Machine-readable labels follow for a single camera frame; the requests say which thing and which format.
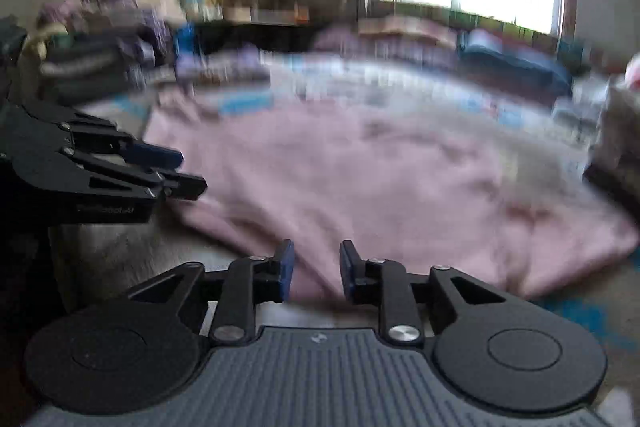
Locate Mickey Mouse bed blanket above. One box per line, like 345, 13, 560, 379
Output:
78, 55, 616, 327

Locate dark cluttered desk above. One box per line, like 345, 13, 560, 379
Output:
193, 20, 330, 55

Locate purple floral quilt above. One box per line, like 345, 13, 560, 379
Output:
309, 25, 458, 69

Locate pile of folded clothes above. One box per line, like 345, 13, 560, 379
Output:
582, 53, 640, 223

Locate blue folded quilt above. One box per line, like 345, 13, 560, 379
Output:
459, 29, 573, 96

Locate yellow patterned pillow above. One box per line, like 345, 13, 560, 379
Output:
358, 15, 458, 49

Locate pink sweatshirt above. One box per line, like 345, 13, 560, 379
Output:
145, 96, 639, 301

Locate colourful alphabet headboard panel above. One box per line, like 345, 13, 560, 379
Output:
370, 1, 593, 61

